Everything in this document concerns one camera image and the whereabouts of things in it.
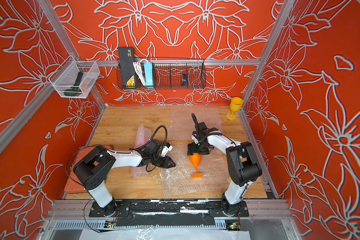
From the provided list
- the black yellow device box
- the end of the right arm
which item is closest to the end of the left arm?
the end of the right arm

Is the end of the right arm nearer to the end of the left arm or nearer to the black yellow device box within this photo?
the end of the left arm

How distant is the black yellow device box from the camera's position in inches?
34.1
